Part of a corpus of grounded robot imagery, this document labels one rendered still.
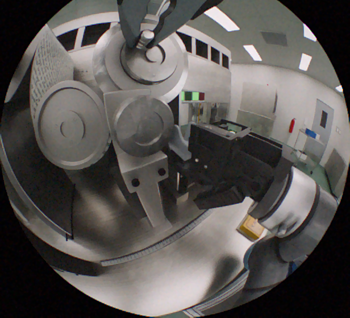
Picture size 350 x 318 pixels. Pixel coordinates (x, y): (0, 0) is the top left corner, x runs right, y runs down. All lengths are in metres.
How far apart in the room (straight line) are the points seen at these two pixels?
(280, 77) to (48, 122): 4.80
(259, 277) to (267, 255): 0.04
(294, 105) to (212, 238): 4.52
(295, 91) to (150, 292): 4.80
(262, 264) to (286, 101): 4.51
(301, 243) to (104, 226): 0.40
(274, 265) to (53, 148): 0.35
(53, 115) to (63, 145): 0.04
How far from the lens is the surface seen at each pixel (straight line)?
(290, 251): 0.18
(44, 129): 0.18
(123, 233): 0.33
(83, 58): 0.52
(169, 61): 0.15
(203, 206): 0.20
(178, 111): 0.19
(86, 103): 0.15
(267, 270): 0.21
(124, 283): 0.33
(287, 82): 4.67
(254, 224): 0.35
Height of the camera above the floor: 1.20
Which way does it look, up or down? 27 degrees down
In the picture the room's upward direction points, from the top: straight up
